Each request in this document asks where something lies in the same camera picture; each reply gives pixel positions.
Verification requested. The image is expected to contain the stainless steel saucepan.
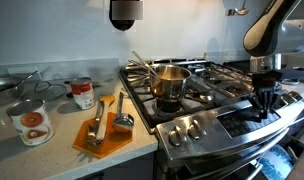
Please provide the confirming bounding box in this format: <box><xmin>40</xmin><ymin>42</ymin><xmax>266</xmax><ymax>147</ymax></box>
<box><xmin>126</xmin><ymin>59</ymin><xmax>192</xmax><ymax>105</ymax></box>

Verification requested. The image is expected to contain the blue patterned towel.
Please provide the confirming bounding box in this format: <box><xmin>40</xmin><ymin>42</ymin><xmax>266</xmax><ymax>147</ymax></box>
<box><xmin>258</xmin><ymin>144</ymin><xmax>295</xmax><ymax>180</ymax></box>

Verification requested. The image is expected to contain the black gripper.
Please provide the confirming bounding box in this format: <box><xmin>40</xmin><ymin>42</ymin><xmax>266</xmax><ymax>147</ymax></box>
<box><xmin>248</xmin><ymin>70</ymin><xmax>283</xmax><ymax>119</ymax></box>

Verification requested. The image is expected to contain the red and white soup can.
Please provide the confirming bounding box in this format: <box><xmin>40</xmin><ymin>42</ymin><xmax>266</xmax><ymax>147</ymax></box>
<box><xmin>70</xmin><ymin>77</ymin><xmax>96</xmax><ymax>110</ymax></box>

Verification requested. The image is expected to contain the hanging steel ladle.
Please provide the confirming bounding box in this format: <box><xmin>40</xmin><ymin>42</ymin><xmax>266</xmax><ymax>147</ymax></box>
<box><xmin>226</xmin><ymin>0</ymin><xmax>250</xmax><ymax>17</ymax></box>

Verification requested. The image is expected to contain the black round hanging device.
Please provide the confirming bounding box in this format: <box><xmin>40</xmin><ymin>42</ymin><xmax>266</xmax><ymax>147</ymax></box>
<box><xmin>108</xmin><ymin>0</ymin><xmax>144</xmax><ymax>32</ymax></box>

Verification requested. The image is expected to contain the steel measuring cup ladle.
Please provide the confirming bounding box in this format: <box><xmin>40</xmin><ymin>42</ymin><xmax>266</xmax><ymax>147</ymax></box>
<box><xmin>112</xmin><ymin>91</ymin><xmax>135</xmax><ymax>134</ymax></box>

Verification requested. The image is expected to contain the glass pot lid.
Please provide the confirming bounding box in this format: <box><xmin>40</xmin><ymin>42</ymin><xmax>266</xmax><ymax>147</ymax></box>
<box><xmin>22</xmin><ymin>80</ymin><xmax>68</xmax><ymax>102</ymax></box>

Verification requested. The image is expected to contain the white can with tomato print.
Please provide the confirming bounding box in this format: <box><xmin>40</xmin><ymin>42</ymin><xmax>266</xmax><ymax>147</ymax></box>
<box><xmin>5</xmin><ymin>98</ymin><xmax>55</xmax><ymax>147</ymax></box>

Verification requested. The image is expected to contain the black cast iron stove grate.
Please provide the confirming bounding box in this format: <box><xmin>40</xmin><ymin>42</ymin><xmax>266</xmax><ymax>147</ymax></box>
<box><xmin>119</xmin><ymin>59</ymin><xmax>215</xmax><ymax>129</ymax></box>
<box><xmin>186</xmin><ymin>60</ymin><xmax>235</xmax><ymax>101</ymax></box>
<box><xmin>205</xmin><ymin>63</ymin><xmax>260</xmax><ymax>98</ymax></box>

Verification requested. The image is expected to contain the stainless steel gas stove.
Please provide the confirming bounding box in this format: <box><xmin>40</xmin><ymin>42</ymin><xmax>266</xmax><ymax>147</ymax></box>
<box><xmin>118</xmin><ymin>57</ymin><xmax>304</xmax><ymax>180</ymax></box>

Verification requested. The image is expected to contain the steel oven door handle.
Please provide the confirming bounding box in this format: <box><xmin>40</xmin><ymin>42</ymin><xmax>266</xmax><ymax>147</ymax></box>
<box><xmin>183</xmin><ymin>127</ymin><xmax>291</xmax><ymax>179</ymax></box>

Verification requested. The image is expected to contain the orange hexagonal trivet mat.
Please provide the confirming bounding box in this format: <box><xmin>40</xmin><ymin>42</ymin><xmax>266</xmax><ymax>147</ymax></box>
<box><xmin>72</xmin><ymin>111</ymin><xmax>134</xmax><ymax>159</ymax></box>

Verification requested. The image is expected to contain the steel stove knob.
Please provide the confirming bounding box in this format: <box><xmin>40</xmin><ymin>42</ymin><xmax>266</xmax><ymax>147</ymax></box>
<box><xmin>186</xmin><ymin>119</ymin><xmax>206</xmax><ymax>140</ymax></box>
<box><xmin>288</xmin><ymin>90</ymin><xmax>304</xmax><ymax>102</ymax></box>
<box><xmin>167</xmin><ymin>124</ymin><xmax>187</xmax><ymax>147</ymax></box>
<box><xmin>279</xmin><ymin>94</ymin><xmax>294</xmax><ymax>106</ymax></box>

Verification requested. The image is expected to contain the black glass touch control panel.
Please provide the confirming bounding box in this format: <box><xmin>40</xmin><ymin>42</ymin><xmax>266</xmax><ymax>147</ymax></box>
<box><xmin>216</xmin><ymin>106</ymin><xmax>281</xmax><ymax>138</ymax></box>

